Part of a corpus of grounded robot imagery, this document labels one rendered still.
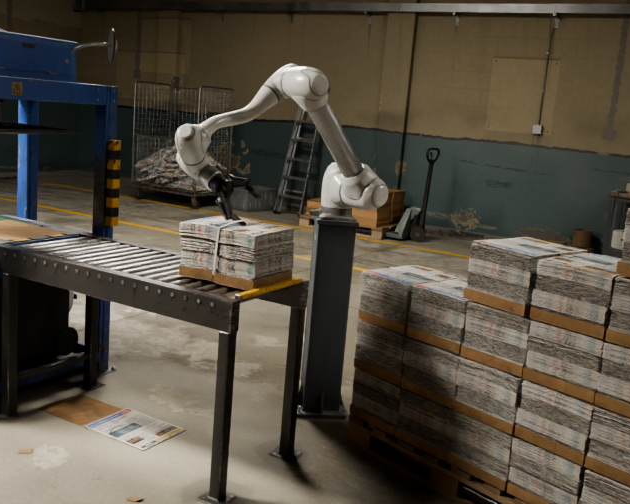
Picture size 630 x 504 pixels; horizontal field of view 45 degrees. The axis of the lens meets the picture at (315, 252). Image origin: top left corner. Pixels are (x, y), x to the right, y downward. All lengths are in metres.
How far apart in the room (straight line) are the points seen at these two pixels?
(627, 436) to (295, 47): 9.24
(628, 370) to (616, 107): 7.13
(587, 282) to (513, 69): 7.37
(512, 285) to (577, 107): 6.96
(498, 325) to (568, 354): 0.30
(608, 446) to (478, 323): 0.65
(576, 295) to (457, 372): 0.62
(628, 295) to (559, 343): 0.32
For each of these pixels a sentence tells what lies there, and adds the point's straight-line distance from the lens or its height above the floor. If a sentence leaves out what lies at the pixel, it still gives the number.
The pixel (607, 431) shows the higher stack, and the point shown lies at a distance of 2.84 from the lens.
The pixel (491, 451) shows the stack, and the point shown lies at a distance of 3.12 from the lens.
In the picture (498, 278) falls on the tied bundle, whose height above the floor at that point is 0.95.
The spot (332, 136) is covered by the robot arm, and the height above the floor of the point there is 1.41.
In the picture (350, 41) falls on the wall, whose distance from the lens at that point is 10.91.
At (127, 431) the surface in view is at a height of 0.01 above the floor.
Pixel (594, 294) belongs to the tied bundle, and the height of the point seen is 0.98.
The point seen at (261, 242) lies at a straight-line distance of 2.96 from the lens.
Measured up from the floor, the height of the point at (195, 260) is 0.88.
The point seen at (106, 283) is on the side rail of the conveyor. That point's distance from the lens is 3.23.
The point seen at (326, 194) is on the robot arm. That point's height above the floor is 1.12.
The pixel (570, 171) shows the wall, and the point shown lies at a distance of 9.77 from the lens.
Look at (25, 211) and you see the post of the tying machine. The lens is 4.62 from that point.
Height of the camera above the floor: 1.52
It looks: 11 degrees down
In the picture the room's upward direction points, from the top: 5 degrees clockwise
